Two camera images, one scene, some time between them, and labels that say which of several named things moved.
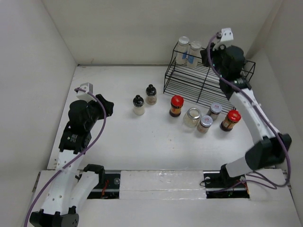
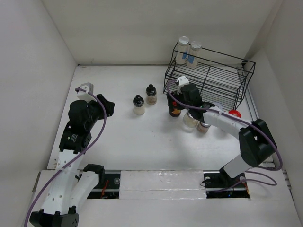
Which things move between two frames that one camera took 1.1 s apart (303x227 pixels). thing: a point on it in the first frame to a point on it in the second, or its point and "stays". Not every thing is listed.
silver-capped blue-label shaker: (182, 51) stays
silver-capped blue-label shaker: (193, 56) stays
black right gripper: (204, 53) to (177, 96)
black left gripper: (108, 104) stays
